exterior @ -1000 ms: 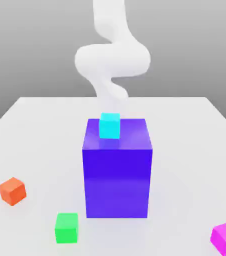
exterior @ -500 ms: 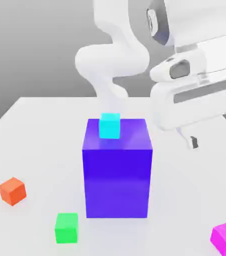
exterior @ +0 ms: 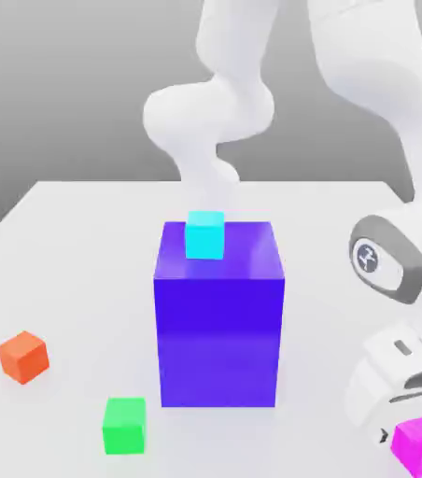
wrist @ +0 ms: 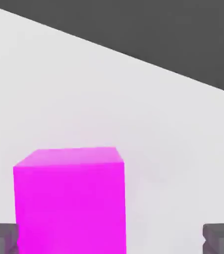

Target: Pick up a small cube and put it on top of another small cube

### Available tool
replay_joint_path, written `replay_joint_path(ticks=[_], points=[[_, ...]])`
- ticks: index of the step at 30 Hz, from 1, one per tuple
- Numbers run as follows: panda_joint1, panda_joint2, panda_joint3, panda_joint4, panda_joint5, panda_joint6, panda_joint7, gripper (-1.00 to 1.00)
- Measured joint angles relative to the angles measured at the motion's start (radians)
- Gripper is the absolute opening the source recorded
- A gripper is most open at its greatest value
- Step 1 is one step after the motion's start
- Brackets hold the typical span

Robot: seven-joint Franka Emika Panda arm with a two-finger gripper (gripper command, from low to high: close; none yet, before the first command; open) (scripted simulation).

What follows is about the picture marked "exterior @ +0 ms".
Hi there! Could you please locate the small magenta cube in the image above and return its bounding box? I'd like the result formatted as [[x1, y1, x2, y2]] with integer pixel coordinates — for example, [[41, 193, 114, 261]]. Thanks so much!
[[388, 415, 422, 478]]

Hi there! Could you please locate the small orange cube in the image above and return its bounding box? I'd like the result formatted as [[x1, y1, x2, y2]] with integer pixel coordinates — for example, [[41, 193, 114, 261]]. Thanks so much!
[[0, 330, 50, 386]]

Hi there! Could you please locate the small green cube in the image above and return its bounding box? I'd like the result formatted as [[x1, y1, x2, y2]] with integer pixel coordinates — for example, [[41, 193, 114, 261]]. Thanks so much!
[[101, 396, 148, 456]]

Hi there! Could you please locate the large blue box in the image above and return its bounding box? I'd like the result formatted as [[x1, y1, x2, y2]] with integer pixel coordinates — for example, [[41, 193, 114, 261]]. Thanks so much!
[[152, 220, 286, 409]]

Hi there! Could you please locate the small cyan cube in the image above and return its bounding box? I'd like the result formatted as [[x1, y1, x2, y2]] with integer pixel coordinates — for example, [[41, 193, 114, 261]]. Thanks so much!
[[184, 210, 226, 260]]

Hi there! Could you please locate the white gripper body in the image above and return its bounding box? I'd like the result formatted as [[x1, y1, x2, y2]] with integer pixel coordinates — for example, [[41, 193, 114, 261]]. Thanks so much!
[[344, 367, 422, 434]]

